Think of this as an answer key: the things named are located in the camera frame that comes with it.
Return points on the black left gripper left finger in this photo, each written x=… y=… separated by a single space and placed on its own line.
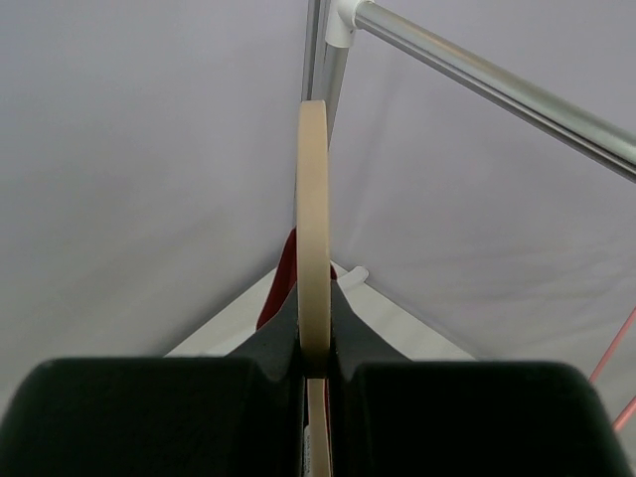
x=236 y=415

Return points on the dark maroon t shirt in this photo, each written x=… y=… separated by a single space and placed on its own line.
x=283 y=281

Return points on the beige hanger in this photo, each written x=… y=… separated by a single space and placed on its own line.
x=314 y=272

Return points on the silver clothes rack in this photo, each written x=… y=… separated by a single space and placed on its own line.
x=483 y=145

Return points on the pink thin hanger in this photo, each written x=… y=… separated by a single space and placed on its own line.
x=614 y=374

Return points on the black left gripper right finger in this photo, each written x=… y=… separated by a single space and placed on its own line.
x=393 y=416

